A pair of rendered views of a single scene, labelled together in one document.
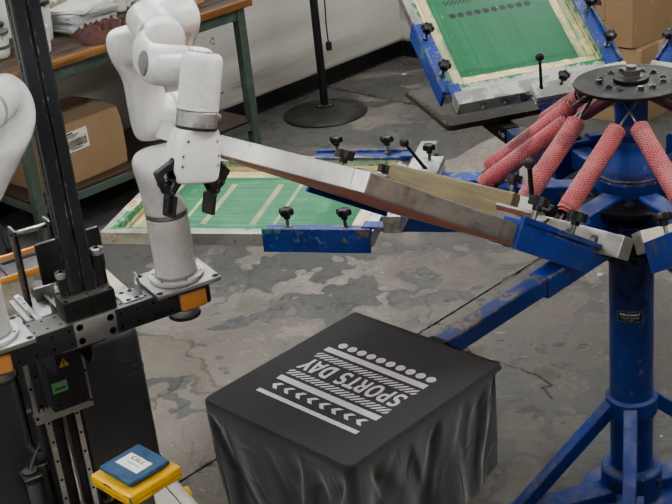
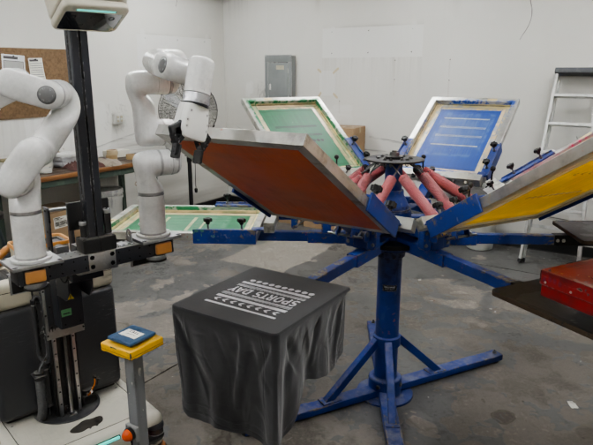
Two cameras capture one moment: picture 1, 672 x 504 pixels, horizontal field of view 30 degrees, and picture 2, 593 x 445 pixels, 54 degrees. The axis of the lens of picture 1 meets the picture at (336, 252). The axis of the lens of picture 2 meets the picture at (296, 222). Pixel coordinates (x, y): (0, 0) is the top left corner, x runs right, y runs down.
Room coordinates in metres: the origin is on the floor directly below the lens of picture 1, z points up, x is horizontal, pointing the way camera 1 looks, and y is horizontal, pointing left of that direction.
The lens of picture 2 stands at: (0.44, 0.34, 1.73)
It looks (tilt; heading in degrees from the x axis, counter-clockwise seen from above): 15 degrees down; 346
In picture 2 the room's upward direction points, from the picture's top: straight up
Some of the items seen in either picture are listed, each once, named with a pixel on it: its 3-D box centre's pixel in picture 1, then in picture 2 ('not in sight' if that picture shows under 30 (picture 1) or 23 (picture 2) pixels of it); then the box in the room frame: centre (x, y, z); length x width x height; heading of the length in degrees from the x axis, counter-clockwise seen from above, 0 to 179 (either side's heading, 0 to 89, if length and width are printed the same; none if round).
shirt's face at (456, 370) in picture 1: (352, 381); (264, 296); (2.37, -0.01, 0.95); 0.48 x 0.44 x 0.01; 133
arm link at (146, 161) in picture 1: (164, 179); (152, 171); (2.60, 0.36, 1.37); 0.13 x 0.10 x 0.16; 110
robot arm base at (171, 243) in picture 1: (169, 243); (150, 214); (2.61, 0.37, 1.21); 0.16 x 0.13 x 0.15; 28
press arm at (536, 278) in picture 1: (493, 315); (331, 272); (2.71, -0.36, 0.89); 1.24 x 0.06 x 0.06; 133
